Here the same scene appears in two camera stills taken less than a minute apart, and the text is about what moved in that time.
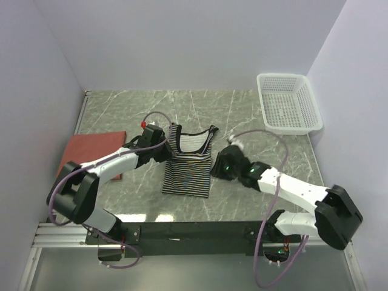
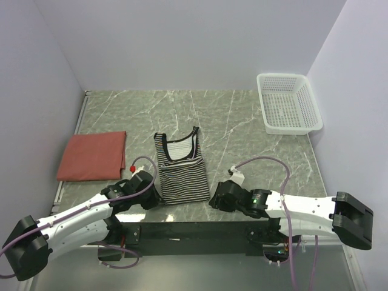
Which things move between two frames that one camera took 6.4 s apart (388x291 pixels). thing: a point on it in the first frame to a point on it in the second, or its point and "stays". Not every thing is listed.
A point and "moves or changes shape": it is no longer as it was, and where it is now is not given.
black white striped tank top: [188, 172] moves or changes shape
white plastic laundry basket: [288, 104] stays
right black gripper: [217, 169] to [217, 201]
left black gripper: [167, 154] to [154, 200]
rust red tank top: [82, 147] stays
